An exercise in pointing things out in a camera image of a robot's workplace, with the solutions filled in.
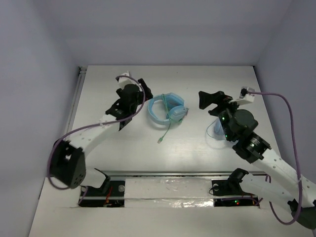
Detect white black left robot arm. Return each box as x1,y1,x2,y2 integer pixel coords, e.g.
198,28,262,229
47,75,153,195

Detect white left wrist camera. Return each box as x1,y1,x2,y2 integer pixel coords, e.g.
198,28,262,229
116,71,134,89

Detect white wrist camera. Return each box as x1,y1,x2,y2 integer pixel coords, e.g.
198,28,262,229
116,71,134,89
229,86,255,106

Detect light blue headphones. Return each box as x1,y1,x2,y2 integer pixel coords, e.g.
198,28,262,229
147,92,189,125

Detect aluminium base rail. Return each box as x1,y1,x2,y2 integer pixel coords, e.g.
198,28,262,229
103,170,232,178

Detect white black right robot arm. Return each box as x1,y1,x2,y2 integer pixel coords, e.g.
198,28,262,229
198,87,316,230

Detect white front board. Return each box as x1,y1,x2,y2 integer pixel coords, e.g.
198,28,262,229
30,182,313,237

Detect green headphone cable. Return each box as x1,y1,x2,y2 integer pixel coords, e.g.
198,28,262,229
157,93,190,144

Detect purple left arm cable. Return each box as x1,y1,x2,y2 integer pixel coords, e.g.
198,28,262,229
46,75,146,190

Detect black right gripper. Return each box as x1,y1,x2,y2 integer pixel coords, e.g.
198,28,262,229
199,90,245,141

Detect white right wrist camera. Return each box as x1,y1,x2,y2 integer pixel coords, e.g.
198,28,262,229
229,86,255,106

